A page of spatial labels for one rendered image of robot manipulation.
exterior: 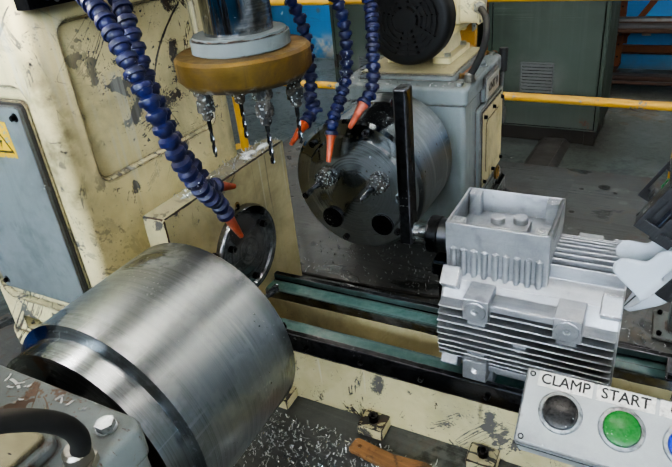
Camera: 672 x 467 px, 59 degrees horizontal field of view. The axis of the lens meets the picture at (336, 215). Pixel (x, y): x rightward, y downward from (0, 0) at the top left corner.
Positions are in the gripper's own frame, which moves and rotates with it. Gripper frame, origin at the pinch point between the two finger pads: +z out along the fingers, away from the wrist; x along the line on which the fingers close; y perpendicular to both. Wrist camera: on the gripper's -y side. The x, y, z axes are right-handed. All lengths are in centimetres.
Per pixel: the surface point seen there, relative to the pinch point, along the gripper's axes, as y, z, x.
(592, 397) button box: 2.2, 2.3, 14.4
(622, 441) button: -0.8, 1.9, 17.4
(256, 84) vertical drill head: 49.4, 3.0, 0.5
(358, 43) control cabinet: 141, 136, -326
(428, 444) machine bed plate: 5.9, 36.4, 2.4
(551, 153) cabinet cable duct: -9, 117, -294
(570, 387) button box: 4.0, 3.0, 14.2
